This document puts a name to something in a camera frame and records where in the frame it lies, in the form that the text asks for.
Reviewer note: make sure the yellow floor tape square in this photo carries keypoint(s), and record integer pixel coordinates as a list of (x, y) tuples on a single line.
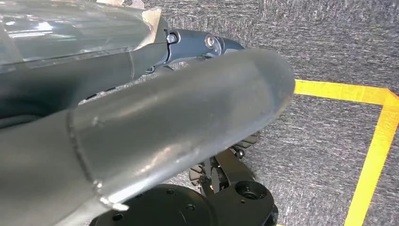
[(374, 162)]

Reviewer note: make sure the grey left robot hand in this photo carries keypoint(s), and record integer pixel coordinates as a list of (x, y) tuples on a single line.
[(174, 118)]

